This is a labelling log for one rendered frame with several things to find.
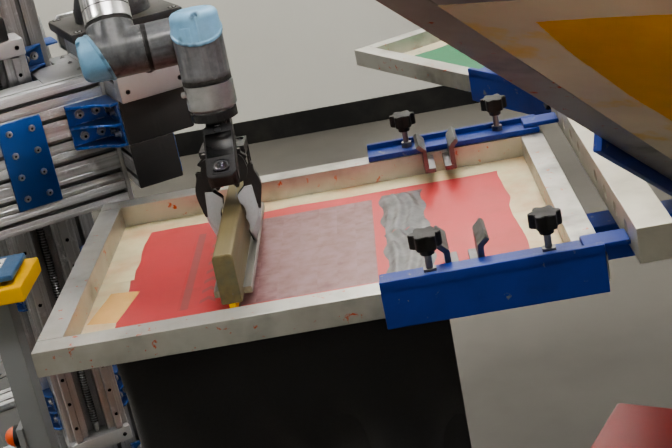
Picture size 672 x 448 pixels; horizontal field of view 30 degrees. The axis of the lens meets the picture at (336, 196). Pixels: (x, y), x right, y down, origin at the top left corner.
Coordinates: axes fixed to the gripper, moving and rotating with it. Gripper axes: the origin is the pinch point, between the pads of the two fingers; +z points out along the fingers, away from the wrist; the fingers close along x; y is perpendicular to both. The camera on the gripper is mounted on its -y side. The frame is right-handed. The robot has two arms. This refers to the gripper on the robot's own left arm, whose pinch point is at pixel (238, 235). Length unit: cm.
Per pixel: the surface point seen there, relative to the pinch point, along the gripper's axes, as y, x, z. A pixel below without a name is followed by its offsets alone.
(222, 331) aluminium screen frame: -27.7, 0.9, 3.6
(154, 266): 5.8, 15.2, 4.7
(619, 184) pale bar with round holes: -17, -56, -4
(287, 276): -7.8, -7.0, 5.0
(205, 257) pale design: 5.7, 6.8, 4.6
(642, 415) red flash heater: -87, -43, -8
